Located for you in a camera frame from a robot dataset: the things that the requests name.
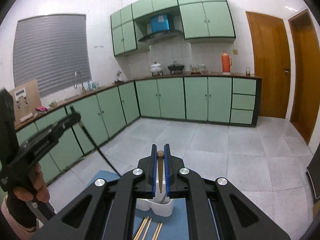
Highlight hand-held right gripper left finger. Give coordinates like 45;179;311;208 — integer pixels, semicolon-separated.
30;144;160;240

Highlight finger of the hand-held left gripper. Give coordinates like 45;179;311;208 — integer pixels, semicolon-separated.
65;106;83;130

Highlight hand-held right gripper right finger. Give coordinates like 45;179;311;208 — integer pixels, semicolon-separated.
164;143;292;240

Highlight brown wooden utensil handle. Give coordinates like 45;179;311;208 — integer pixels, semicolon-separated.
156;150;167;203

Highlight white utensil holder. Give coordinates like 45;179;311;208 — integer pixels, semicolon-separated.
136;197;175;217

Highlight dark long chopstick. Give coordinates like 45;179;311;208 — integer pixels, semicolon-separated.
79;120;123;177

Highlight person's left forearm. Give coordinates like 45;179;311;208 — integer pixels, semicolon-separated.
0;194;38;233

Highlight person's left hand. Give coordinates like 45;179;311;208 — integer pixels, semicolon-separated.
13;164;50;203

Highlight chrome kitchen faucet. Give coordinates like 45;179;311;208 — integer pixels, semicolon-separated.
74;71;86;94

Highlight brown cardboard panel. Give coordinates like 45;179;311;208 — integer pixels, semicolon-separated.
9;79;43;121

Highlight blue table mat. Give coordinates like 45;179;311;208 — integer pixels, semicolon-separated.
86;170;190;240

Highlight light wooden chopstick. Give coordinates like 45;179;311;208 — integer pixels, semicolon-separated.
154;222;164;240
141;217;152;240
133;216;147;240
151;221;161;240

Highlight grey metal bar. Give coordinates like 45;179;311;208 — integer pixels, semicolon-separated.
26;200;55;225

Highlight grey window blind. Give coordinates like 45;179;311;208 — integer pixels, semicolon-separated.
13;14;92;98

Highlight green base cabinets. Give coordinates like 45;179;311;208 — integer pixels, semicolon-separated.
14;76;263;183

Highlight white lidded pot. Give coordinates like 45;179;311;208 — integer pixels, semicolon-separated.
150;61;163;77

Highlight black cooking pot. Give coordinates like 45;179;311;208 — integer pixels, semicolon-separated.
167;61;185;75

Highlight row of glass jars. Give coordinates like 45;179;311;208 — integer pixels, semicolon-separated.
185;64;213;75

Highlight orange thermos flask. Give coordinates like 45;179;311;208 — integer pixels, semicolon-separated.
221;50;233;74

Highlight range hood with blue film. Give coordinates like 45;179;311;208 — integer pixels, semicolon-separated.
138;14;183;43

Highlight dark chair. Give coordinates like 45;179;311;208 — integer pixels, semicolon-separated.
305;144;320;222

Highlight plain wooden door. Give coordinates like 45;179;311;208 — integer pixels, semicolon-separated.
288;8;320;146

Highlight wooden door with handle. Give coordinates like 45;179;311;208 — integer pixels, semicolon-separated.
245;11;291;119

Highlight green wall cabinets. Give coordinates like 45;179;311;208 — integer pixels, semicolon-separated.
110;0;237;57

